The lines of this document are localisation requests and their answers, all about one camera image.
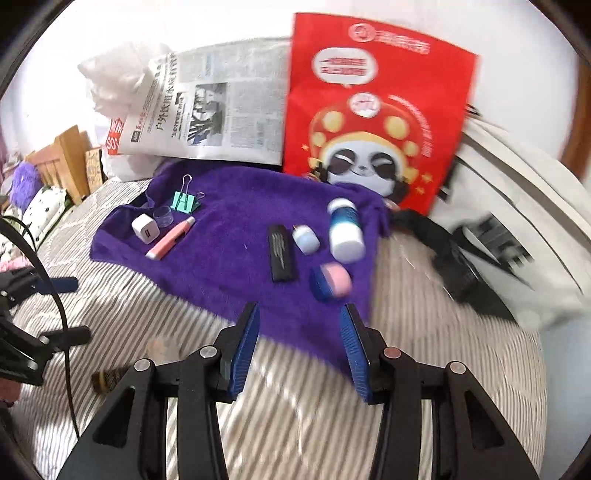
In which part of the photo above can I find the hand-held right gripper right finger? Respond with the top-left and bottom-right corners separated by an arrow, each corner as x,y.
339,303 -> 541,480

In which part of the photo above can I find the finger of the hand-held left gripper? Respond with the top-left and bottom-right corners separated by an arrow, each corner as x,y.
0,316 -> 92,386
0,269 -> 78,308

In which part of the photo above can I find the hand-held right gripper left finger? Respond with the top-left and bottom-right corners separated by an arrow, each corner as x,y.
55,302 -> 262,480

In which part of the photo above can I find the pink and blue jar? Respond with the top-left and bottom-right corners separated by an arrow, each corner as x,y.
309,262 -> 352,303

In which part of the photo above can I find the white charger plug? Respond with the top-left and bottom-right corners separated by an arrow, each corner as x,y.
131,213 -> 159,244

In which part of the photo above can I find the black rectangular box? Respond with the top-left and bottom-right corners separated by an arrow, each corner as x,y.
268,224 -> 296,284

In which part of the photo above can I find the pink lip balm tube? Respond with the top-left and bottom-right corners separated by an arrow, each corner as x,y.
145,216 -> 196,260

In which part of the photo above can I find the small white bottle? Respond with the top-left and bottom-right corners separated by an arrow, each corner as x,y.
292,224 -> 321,254

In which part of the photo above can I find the black and gold tube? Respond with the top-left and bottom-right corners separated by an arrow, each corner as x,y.
91,364 -> 127,395

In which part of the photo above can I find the panda print pillow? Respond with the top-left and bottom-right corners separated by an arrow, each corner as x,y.
21,185 -> 75,241

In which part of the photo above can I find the purple fluffy toy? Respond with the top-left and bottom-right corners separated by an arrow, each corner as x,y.
9,161 -> 42,208

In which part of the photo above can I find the blue and white bottle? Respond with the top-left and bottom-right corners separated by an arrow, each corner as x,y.
327,198 -> 365,265

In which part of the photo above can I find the purple towel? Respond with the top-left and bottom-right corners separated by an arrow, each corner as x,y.
90,159 -> 393,374

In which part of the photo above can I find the brown printed box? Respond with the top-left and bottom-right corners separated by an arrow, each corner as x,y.
84,147 -> 103,193

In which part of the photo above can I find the wooden headboard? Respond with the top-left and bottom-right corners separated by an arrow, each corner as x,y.
28,124 -> 102,206

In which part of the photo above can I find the green binder clip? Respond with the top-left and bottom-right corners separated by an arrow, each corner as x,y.
171,174 -> 206,214

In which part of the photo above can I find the white plastic bag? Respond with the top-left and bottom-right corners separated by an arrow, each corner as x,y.
78,42 -> 162,183

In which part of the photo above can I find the white canvas bag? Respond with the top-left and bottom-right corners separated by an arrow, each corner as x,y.
429,120 -> 591,330

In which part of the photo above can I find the newspaper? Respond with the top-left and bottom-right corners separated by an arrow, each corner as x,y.
117,39 -> 291,166

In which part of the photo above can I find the red panda print bag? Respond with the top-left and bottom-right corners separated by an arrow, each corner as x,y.
281,12 -> 478,215

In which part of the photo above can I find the black cable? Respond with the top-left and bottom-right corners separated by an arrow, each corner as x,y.
0,216 -> 79,439

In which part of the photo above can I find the black strap with buckle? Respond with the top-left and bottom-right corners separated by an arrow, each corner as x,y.
392,208 -> 515,324

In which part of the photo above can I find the brown wooden frame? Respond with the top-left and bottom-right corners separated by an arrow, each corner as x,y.
558,46 -> 591,178

